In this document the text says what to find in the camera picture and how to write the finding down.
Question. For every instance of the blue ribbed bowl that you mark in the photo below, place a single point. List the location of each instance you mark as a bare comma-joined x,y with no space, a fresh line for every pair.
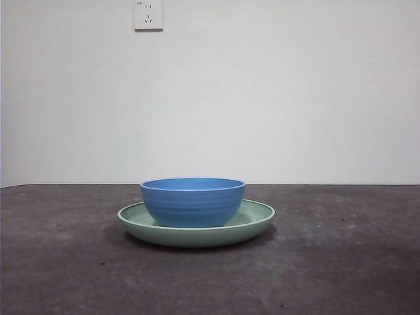
193,206

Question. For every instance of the green round plate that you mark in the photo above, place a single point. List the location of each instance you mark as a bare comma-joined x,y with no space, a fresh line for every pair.
197,236

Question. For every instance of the grey table mat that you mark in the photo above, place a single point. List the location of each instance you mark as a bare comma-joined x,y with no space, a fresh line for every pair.
210,282

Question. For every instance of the white wall socket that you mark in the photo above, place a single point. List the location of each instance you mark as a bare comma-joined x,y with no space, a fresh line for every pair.
148,16

